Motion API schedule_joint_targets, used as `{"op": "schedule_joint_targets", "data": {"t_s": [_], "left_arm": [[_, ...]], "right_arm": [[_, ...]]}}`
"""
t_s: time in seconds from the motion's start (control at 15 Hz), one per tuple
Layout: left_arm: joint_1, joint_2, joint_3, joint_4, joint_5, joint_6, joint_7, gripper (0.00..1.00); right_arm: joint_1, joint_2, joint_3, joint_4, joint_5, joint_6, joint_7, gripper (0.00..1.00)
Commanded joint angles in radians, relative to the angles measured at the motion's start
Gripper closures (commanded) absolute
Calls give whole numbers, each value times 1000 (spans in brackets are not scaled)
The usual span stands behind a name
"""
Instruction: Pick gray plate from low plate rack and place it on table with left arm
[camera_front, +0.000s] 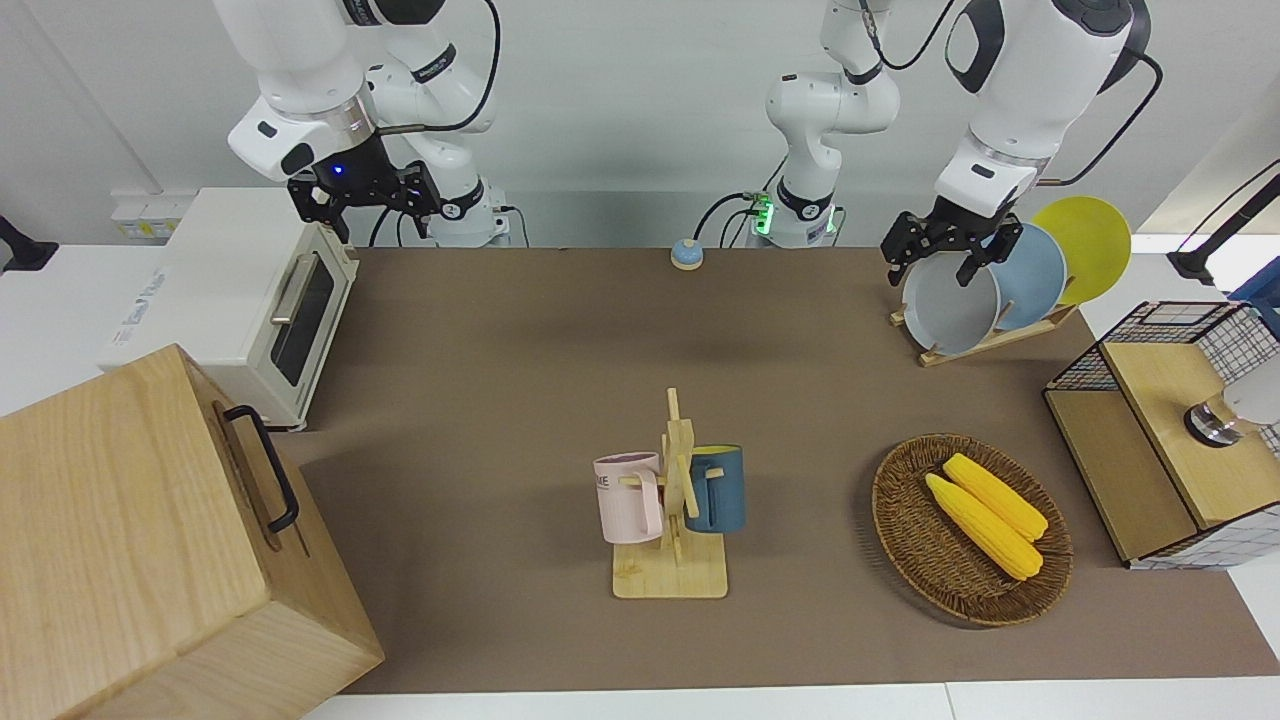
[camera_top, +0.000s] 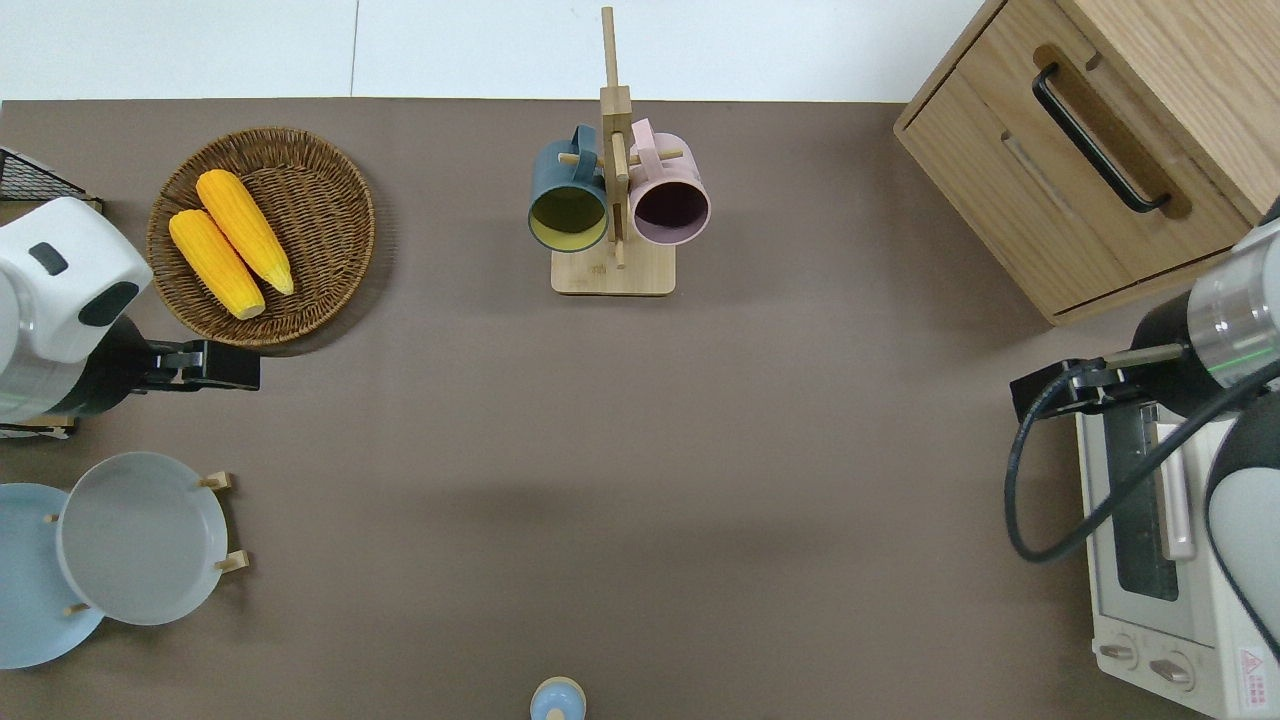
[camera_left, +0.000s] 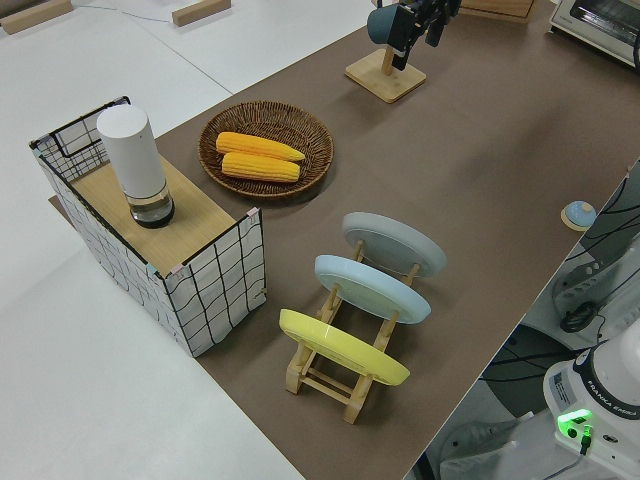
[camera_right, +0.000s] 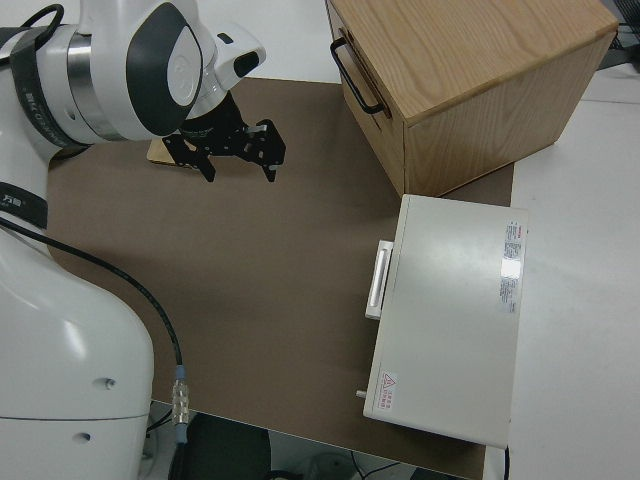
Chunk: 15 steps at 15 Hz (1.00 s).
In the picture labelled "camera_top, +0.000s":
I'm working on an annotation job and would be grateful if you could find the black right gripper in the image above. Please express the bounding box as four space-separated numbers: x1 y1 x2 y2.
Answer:
1009 359 1142 422

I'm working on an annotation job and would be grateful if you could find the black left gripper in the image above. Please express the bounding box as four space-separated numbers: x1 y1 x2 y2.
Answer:
150 341 262 392

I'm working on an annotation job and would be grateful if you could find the gray plate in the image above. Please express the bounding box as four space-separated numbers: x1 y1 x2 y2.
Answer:
57 452 229 626

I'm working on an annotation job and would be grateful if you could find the wooden plate rack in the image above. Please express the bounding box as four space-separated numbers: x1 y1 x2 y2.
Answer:
44 470 250 615

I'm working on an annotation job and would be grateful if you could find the light blue plate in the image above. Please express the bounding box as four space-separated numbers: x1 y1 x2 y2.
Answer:
0 483 106 669

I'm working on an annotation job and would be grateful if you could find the yellow corn cob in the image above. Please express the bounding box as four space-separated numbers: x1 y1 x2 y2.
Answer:
168 208 267 321
196 169 296 296

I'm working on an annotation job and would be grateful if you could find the brown wicker basket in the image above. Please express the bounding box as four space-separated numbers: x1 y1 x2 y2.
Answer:
147 126 376 348

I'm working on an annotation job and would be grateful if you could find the wooden cabinet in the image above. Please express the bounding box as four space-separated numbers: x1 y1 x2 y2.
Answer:
893 0 1280 326

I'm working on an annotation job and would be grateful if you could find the white toaster oven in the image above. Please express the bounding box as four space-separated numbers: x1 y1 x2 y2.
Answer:
1075 400 1280 720

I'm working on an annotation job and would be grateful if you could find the dark teal mug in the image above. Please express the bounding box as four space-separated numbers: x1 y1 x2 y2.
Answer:
528 124 609 253

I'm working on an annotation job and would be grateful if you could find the wooden mug tree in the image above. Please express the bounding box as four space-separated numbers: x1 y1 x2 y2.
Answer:
552 7 677 296

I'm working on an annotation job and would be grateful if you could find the pink mug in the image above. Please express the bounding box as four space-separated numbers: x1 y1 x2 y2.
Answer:
628 118 712 247

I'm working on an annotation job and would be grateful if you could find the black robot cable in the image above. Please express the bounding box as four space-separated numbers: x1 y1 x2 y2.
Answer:
1004 358 1280 563

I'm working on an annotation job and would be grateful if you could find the silver toaster oven handle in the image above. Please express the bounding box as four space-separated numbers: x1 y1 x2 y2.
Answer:
1155 424 1197 562

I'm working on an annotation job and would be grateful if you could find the black cabinet handle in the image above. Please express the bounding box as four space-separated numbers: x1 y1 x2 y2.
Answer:
1033 63 1171 214

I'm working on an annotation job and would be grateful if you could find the black wire basket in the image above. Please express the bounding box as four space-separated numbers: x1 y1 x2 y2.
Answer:
0 147 89 202

